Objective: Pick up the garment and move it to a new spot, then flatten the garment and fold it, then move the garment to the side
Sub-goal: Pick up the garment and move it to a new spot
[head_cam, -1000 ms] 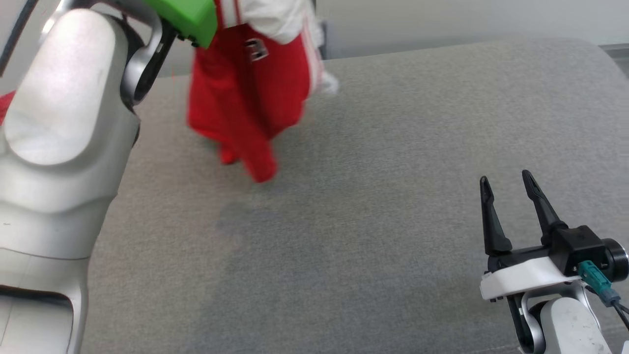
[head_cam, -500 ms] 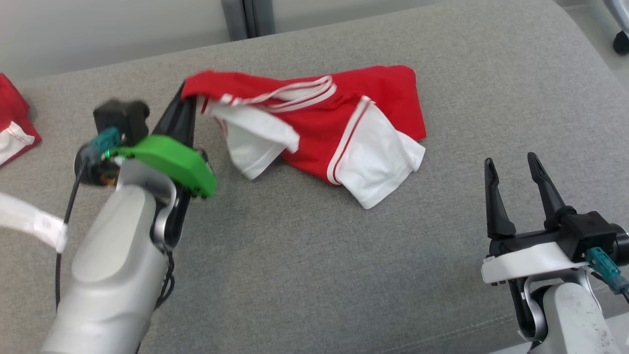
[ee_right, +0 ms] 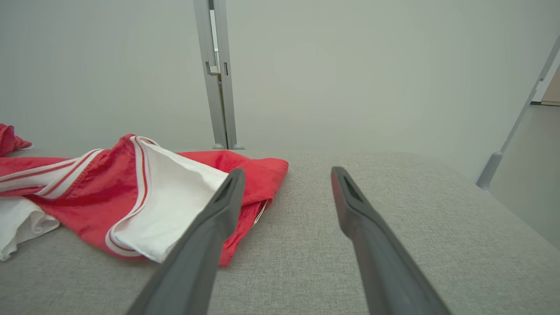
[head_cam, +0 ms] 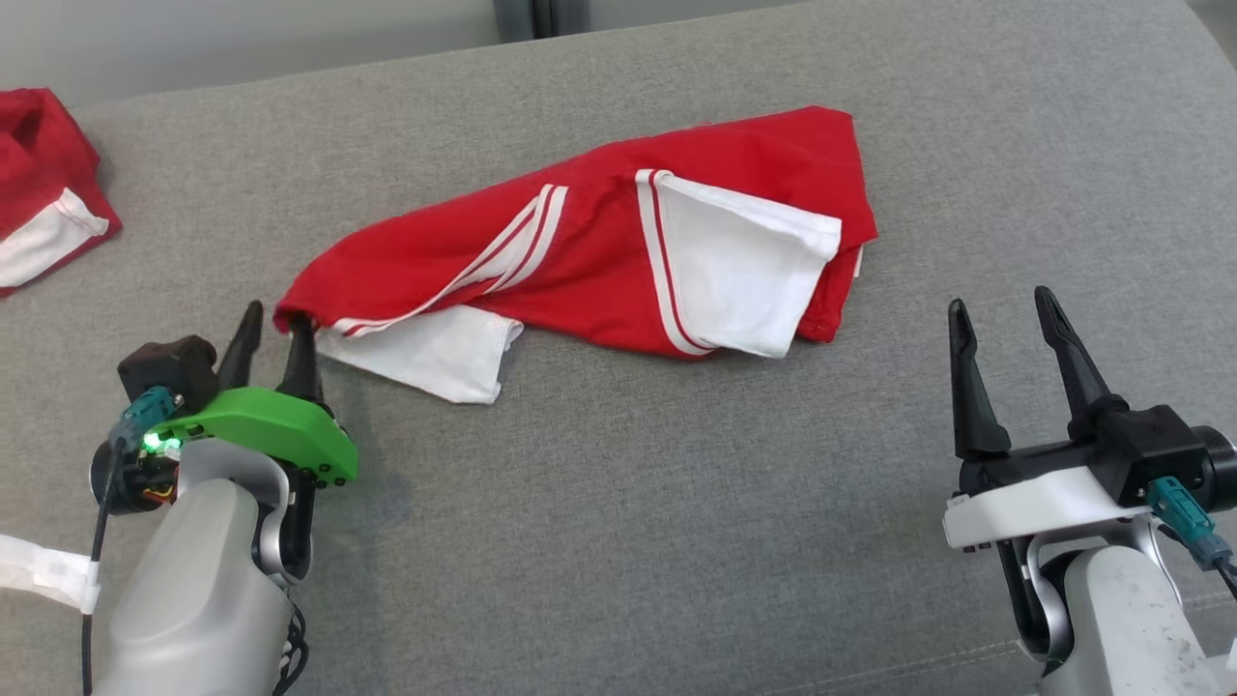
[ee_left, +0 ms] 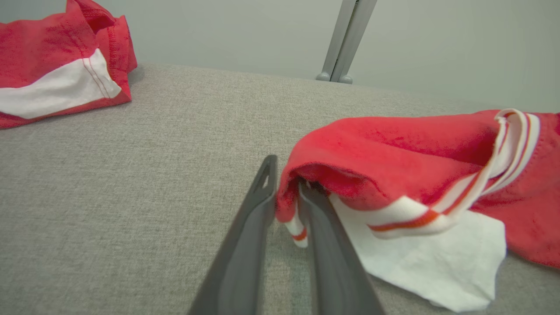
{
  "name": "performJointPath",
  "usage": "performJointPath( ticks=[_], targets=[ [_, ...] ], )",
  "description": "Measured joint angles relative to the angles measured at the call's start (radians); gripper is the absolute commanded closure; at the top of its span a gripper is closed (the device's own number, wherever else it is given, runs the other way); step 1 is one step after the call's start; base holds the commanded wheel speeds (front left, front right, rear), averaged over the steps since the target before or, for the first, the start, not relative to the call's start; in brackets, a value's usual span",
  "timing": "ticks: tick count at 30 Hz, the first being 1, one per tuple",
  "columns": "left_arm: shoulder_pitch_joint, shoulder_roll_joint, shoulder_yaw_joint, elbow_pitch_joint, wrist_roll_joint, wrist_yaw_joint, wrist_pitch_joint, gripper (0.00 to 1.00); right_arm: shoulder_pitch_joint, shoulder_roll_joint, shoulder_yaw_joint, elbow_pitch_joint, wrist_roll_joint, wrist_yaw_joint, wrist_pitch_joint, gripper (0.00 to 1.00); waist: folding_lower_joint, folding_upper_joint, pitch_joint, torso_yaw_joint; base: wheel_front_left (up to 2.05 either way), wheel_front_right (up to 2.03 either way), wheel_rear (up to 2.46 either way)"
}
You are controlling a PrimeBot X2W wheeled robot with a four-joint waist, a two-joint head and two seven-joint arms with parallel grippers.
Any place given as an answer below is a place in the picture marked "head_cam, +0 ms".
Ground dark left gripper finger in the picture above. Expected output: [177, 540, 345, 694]
[275, 314, 326, 405]
[217, 300, 265, 392]

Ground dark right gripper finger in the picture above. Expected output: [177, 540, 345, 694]
[947, 298, 1013, 462]
[1034, 285, 1128, 442]

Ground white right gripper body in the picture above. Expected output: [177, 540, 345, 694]
[942, 440, 1161, 554]

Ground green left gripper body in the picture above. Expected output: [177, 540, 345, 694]
[90, 387, 360, 515]

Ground red shorts with white trim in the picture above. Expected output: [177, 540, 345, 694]
[0, 87, 124, 299]

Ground red jersey with white sleeves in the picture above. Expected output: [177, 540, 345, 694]
[273, 104, 878, 405]

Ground grey fabric sofa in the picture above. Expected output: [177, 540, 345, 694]
[0, 0, 1237, 696]

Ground teal left cable connector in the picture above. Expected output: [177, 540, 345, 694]
[108, 387, 185, 450]

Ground teal cable connector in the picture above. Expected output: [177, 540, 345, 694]
[108, 387, 185, 450]
[1147, 477, 1235, 571]

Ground teal right cable connector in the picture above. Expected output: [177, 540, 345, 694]
[1147, 477, 1235, 571]

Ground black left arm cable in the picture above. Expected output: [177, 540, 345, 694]
[82, 440, 122, 696]

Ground black looped arm cables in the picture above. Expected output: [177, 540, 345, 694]
[273, 599, 310, 696]

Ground white tape cable tag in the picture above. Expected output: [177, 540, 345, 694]
[0, 534, 102, 615]

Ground grey partition post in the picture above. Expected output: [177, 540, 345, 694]
[493, 0, 592, 44]

